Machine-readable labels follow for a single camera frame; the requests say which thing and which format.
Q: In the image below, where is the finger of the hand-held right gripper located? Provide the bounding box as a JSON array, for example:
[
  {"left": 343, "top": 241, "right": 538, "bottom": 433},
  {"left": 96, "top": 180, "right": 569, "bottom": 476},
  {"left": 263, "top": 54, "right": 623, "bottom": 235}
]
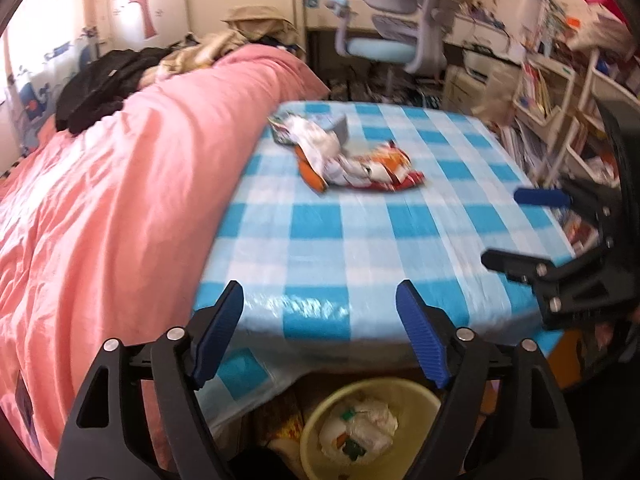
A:
[
  {"left": 515, "top": 180, "right": 623, "bottom": 226},
  {"left": 481, "top": 245, "right": 621, "bottom": 328}
]

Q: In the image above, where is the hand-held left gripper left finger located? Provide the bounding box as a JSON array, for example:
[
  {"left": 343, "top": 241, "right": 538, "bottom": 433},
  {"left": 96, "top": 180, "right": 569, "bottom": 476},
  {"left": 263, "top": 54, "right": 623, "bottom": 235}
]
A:
[{"left": 55, "top": 280, "right": 245, "bottom": 480}]

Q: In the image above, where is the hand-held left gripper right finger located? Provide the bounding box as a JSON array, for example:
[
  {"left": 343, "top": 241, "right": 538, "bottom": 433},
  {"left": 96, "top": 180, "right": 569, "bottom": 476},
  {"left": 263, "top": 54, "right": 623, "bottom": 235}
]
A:
[{"left": 396, "top": 280, "right": 583, "bottom": 480}]

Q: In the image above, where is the yellow plastic bin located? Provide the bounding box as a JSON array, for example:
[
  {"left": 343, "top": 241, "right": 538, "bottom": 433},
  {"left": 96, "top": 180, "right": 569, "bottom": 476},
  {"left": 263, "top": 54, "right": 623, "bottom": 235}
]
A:
[{"left": 299, "top": 379, "right": 443, "bottom": 480}]

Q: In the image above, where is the red orange snack packet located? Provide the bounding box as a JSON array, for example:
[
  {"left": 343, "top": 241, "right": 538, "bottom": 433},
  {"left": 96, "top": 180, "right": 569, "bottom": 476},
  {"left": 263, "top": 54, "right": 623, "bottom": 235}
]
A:
[{"left": 325, "top": 142, "right": 426, "bottom": 193}]

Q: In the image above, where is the long orange snack wrapper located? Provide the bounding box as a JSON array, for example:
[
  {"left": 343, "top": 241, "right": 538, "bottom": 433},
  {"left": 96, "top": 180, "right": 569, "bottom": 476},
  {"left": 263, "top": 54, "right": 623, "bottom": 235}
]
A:
[{"left": 295, "top": 145, "right": 328, "bottom": 191}]

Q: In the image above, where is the white plastic bag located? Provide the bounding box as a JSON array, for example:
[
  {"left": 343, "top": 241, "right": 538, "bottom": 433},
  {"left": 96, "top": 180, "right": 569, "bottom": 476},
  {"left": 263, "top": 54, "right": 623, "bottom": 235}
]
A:
[{"left": 290, "top": 117, "right": 346, "bottom": 186}]

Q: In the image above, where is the green white milk carton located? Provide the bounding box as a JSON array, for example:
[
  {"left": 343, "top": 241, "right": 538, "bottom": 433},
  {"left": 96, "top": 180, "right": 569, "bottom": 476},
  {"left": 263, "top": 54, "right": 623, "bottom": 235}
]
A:
[{"left": 270, "top": 112, "right": 348, "bottom": 146}]

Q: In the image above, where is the white bookshelf with books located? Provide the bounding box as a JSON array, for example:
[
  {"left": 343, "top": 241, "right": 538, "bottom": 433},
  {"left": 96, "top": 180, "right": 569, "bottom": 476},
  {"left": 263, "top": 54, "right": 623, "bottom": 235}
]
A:
[{"left": 510, "top": 0, "right": 631, "bottom": 186}]

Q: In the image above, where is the orange printed box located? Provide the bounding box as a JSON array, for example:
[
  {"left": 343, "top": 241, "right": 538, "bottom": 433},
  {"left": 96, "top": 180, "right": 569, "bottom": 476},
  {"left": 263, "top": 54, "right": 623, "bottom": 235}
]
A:
[{"left": 265, "top": 395, "right": 306, "bottom": 461}]

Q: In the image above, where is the white drawer cabinet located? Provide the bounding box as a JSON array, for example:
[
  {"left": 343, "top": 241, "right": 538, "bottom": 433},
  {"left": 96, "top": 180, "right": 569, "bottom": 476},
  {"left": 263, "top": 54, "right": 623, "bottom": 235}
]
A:
[{"left": 442, "top": 67, "right": 488, "bottom": 111}]

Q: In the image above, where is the white printer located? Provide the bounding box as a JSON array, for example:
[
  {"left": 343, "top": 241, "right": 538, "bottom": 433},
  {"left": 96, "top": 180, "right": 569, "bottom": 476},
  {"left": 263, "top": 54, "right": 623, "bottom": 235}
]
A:
[{"left": 462, "top": 52, "right": 506, "bottom": 83}]

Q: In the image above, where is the pink blanket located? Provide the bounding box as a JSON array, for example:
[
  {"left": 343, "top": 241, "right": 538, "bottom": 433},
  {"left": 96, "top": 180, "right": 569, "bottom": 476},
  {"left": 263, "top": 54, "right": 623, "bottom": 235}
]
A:
[{"left": 0, "top": 45, "right": 331, "bottom": 476}]

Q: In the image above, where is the grey blue desk chair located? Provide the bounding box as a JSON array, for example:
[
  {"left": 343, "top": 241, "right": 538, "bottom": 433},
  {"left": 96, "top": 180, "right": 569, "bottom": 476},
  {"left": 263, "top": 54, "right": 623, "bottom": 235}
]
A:
[{"left": 335, "top": 0, "right": 476, "bottom": 81}]

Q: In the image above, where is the black clothing pile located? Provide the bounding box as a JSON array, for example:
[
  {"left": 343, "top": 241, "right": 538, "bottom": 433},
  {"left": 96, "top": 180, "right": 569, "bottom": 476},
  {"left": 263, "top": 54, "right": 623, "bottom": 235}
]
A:
[{"left": 55, "top": 49, "right": 171, "bottom": 133}]

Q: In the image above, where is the beige clothing pile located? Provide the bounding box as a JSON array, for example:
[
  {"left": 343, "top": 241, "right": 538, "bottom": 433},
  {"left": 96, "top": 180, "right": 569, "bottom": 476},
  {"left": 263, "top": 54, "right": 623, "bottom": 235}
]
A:
[{"left": 142, "top": 30, "right": 251, "bottom": 83}]

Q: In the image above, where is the whale print curtain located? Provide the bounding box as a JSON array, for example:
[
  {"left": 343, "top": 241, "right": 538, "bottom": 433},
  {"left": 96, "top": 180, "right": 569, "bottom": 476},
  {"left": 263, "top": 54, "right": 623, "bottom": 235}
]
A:
[{"left": 0, "top": 25, "right": 101, "bottom": 171}]

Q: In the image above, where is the khaki hat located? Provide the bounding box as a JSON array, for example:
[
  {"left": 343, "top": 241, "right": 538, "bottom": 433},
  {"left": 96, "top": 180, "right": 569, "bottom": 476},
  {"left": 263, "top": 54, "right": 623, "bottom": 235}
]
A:
[{"left": 221, "top": 6, "right": 296, "bottom": 41}]

